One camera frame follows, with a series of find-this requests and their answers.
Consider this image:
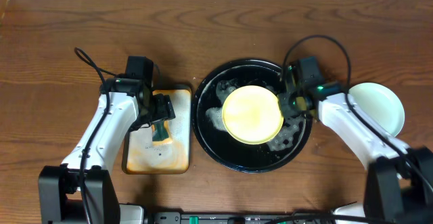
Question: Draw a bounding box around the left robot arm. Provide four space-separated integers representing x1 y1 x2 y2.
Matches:
38 78 175 223

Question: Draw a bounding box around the green yellow sponge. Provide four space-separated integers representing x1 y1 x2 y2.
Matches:
152 121 173 146

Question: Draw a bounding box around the black round tray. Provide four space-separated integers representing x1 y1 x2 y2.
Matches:
191 58 313 173

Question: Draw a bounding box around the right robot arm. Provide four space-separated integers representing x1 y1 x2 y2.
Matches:
279 82 432 223

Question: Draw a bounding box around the light blue plate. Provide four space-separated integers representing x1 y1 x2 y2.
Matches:
349 83 405 137

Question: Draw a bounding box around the pale yellow plate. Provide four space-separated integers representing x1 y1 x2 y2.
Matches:
222 85 284 145

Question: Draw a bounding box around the rectangular soapy water tray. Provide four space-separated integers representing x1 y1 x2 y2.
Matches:
122 85 191 175

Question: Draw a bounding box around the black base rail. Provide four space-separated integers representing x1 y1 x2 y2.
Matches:
143 211 319 224

